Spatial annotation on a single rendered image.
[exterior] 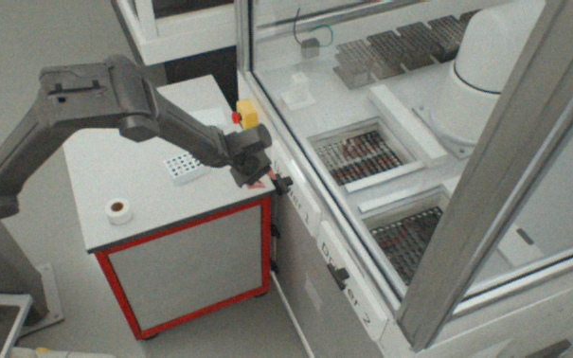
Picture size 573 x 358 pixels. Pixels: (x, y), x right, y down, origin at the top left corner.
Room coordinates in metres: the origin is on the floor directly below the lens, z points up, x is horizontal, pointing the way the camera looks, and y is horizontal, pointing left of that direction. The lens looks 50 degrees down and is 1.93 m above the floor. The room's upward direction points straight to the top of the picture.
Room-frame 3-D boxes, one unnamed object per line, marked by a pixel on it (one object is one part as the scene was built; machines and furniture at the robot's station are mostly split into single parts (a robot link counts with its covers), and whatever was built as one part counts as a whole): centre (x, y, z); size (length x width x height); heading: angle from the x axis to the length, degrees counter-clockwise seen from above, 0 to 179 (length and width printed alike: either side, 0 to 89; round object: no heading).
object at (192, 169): (1.05, 0.25, 0.78); 0.12 x 0.08 x 0.04; 121
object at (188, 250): (1.15, 0.35, 0.38); 0.62 x 0.58 x 0.76; 23
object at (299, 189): (0.89, -0.08, 0.87); 0.29 x 0.02 x 0.11; 23
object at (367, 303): (0.60, -0.21, 0.87); 0.29 x 0.02 x 0.11; 23
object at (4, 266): (0.97, 1.03, 0.38); 0.30 x 0.30 x 0.76; 26
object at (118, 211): (0.87, 0.43, 0.78); 0.07 x 0.07 x 0.04
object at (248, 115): (1.18, 0.06, 0.88); 0.07 x 0.05 x 0.07; 23
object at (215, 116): (1.28, 0.20, 0.77); 0.13 x 0.09 x 0.02; 104
